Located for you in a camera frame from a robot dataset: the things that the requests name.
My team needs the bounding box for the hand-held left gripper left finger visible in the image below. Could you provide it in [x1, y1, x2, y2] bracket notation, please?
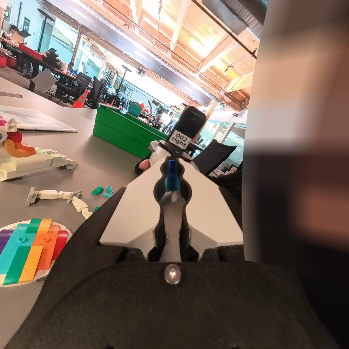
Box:
[99, 158, 167, 248]

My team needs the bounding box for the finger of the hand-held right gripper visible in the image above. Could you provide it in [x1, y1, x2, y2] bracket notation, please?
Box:
[149, 142, 170, 167]
[183, 158, 201, 173]

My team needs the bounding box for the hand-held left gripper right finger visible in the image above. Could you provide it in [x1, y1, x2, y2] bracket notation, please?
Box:
[178, 158, 244, 254]

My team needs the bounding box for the teal and blue lego assembly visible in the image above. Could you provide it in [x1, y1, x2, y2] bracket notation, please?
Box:
[164, 159, 181, 191]

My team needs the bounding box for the rainbow lego disc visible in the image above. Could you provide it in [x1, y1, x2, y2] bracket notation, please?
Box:
[0, 218, 72, 286]

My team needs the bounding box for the person's right forearm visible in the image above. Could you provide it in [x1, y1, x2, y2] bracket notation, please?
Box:
[215, 169, 244, 203]

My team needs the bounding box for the small white lego leg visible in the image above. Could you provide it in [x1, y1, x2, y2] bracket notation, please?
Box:
[26, 187, 93, 219]

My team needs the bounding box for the white lego unicorn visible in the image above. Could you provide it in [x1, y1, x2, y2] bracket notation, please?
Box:
[0, 115, 79, 182]

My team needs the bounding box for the lego instruction booklet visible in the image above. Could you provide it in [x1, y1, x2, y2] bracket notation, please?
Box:
[0, 105, 78, 133]

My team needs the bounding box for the black mesh chair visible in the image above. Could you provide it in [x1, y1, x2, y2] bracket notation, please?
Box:
[192, 140, 237, 176]

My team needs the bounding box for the green plastic bin stack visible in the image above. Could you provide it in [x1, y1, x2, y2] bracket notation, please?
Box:
[93, 103, 169, 159]

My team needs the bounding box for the black floor lamp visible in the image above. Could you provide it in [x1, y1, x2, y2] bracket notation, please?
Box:
[120, 65, 133, 108]

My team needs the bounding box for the black office chair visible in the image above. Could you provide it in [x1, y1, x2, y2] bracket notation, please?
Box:
[55, 72, 93, 106]

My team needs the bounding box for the white panel stand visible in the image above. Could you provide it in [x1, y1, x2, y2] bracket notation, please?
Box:
[30, 69, 58, 93]

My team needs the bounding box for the row of red bags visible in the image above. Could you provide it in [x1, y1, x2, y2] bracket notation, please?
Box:
[0, 53, 17, 69]

